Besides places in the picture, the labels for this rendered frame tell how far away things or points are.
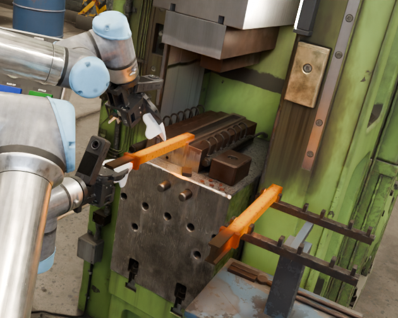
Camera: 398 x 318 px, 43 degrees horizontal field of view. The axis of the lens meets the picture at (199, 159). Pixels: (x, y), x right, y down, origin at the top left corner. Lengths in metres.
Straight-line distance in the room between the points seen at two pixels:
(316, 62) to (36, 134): 0.90
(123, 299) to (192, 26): 0.97
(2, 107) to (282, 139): 0.95
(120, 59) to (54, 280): 1.59
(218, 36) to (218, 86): 0.58
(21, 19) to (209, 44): 4.81
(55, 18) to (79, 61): 5.18
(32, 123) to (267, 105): 1.26
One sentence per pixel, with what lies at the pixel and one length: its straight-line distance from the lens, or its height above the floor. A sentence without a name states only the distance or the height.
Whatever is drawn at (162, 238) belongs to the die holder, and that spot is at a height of 0.68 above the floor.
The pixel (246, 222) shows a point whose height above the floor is 0.99.
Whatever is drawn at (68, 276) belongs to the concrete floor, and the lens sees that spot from 2.57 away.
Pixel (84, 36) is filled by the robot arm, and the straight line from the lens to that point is 1.12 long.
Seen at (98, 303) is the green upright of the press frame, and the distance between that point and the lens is 2.28.
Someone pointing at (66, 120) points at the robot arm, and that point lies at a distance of 0.80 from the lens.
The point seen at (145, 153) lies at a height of 1.01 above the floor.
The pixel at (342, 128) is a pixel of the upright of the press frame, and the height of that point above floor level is 1.15.
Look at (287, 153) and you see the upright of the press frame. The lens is 1.57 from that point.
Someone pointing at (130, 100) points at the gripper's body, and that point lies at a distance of 1.23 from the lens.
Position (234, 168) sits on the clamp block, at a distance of 1.49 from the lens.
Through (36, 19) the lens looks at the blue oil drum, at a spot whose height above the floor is 0.49.
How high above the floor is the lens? 1.55
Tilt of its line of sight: 23 degrees down
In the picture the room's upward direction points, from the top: 11 degrees clockwise
